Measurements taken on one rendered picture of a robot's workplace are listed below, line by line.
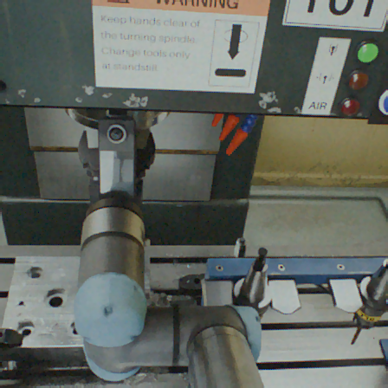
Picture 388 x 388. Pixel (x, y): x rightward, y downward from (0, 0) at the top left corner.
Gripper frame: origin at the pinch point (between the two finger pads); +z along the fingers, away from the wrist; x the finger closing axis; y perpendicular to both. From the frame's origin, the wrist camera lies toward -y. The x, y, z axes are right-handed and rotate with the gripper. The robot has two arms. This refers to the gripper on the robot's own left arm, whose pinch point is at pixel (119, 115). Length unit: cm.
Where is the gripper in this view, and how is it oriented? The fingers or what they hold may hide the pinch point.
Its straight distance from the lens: 84.7
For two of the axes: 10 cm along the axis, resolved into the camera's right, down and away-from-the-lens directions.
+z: -1.0, -7.1, 6.9
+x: 9.9, 0.1, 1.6
